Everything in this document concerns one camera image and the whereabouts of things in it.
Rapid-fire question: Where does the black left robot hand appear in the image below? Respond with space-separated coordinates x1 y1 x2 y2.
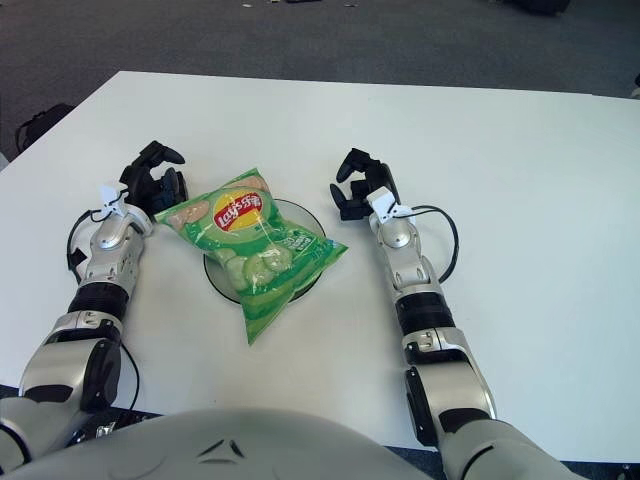
118 140 191 219

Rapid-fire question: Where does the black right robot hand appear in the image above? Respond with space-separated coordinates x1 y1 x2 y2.
328 147 400 222

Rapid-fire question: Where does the green potato chips bag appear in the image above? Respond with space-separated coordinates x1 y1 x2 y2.
153 167 349 346

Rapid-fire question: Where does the white plate with black rim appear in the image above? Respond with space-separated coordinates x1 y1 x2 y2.
203 198 329 305

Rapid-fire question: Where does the black backpack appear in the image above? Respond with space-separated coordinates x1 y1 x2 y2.
14 103 76 149

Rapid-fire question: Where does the dark background object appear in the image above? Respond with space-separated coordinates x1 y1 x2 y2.
514 0 571 15

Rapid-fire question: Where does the grey robot torso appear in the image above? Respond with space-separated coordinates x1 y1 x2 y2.
0 407 444 480

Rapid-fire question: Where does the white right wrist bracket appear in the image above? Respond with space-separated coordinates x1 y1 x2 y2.
366 187 416 226

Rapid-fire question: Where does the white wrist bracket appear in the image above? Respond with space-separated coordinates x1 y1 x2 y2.
98 183 132 221
366 187 416 226

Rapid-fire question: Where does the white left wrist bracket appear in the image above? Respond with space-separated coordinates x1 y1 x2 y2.
98 183 132 221

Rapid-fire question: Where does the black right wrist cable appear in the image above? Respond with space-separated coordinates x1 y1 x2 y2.
399 204 460 281

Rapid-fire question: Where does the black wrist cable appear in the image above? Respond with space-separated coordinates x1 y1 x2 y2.
399 204 460 281
64 208 109 286

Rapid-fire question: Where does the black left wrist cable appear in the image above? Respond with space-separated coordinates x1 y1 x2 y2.
64 208 109 286

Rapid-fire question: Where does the black left elbow cable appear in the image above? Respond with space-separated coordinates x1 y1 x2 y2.
119 344 142 416

